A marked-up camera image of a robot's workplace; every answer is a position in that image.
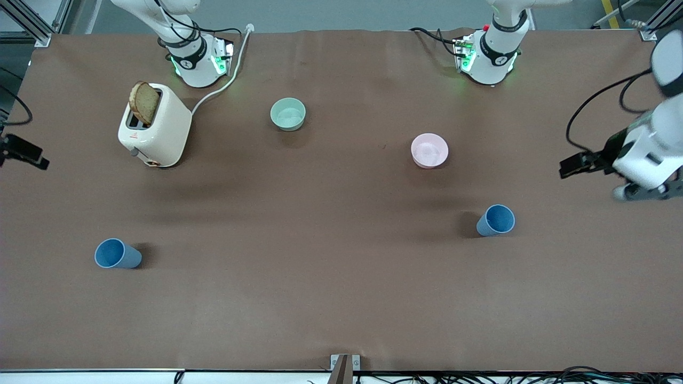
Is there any blue plastic cup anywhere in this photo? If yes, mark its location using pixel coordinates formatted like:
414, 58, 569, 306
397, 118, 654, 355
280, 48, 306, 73
476, 204, 516, 237
94, 238, 143, 269

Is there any brown bread slice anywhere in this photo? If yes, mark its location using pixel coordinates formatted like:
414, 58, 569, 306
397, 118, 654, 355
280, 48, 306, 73
129, 81, 161, 126

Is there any cream white toaster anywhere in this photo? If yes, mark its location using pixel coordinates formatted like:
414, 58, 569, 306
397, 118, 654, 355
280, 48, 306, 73
118, 83, 193, 169

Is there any pink bowl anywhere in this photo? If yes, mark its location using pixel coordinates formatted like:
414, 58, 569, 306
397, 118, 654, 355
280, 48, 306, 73
411, 133, 449, 169

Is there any mint green bowl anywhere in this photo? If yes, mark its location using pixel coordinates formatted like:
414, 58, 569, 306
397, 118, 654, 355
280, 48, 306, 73
270, 98, 307, 132

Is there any brown table cover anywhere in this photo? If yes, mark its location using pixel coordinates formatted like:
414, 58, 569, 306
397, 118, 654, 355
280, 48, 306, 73
0, 28, 683, 372

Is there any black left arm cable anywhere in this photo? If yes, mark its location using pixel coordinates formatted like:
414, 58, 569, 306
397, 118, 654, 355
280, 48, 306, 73
566, 68, 654, 155

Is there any aluminium frame profile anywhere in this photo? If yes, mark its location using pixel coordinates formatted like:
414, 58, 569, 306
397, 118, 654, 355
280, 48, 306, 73
640, 0, 683, 42
0, 0, 73, 47

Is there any black cable tangle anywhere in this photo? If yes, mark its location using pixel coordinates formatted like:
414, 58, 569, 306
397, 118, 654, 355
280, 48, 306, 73
304, 365, 683, 384

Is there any black left base cable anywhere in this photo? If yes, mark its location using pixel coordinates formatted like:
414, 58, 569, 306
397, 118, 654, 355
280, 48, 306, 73
410, 27, 460, 57

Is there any black base cable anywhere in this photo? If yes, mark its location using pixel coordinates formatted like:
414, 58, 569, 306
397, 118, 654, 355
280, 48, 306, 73
410, 27, 460, 57
155, 0, 243, 59

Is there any white toaster power cable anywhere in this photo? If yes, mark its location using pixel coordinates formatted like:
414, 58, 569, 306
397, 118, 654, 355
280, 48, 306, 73
190, 23, 255, 115

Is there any white table edge rail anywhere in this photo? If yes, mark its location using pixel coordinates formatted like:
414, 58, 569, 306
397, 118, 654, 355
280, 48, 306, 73
0, 369, 683, 384

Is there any black right base cable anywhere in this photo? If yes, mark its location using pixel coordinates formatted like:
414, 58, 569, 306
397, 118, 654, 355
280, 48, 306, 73
155, 0, 243, 59

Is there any grey metal bracket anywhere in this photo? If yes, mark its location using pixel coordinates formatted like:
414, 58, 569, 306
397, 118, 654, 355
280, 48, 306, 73
330, 354, 361, 384

